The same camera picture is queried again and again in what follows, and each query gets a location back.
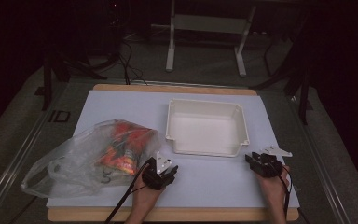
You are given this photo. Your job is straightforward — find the white metal stand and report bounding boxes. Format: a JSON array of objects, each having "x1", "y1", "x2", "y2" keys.
[{"x1": 165, "y1": 0, "x2": 257, "y2": 77}]

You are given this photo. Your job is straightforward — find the person's left hand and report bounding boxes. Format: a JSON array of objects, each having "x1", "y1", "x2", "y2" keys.
[{"x1": 131, "y1": 172, "x2": 166, "y2": 216}]

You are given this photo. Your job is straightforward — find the red orange snack packet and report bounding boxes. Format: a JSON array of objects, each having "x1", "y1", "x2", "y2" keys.
[{"x1": 97, "y1": 120, "x2": 157, "y2": 175}]

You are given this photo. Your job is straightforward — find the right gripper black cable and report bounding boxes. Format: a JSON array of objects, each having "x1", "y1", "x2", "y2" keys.
[{"x1": 276, "y1": 166, "x2": 294, "y2": 222}]

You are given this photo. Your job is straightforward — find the black metal stand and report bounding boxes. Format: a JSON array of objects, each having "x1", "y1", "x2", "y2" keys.
[
  {"x1": 34, "y1": 49, "x2": 109, "y2": 112},
  {"x1": 250, "y1": 8, "x2": 314, "y2": 126}
]

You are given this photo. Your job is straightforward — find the aluminium floor rail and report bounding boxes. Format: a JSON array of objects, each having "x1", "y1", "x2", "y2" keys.
[
  {"x1": 287, "y1": 95, "x2": 352, "y2": 224},
  {"x1": 0, "y1": 102, "x2": 61, "y2": 224}
]

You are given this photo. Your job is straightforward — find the person's right hand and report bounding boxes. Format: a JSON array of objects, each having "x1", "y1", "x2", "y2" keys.
[{"x1": 255, "y1": 165, "x2": 292, "y2": 210}]

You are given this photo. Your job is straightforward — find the clear plastic bag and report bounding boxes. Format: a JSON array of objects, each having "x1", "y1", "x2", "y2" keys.
[{"x1": 20, "y1": 119, "x2": 168, "y2": 199}]

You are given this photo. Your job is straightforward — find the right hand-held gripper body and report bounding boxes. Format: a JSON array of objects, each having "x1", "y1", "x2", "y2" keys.
[{"x1": 250, "y1": 145, "x2": 294, "y2": 179}]

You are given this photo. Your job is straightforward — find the white table mat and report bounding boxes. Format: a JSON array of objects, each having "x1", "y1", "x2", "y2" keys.
[{"x1": 46, "y1": 90, "x2": 301, "y2": 209}]

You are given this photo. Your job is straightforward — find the white plastic bin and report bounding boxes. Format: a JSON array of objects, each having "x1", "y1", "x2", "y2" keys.
[{"x1": 165, "y1": 98, "x2": 251, "y2": 158}]

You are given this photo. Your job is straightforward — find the black floor cables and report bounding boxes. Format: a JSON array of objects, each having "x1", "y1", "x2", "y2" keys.
[{"x1": 117, "y1": 40, "x2": 149, "y2": 86}]

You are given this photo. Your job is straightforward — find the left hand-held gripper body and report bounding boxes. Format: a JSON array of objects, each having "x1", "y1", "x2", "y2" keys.
[{"x1": 141, "y1": 150, "x2": 176, "y2": 191}]

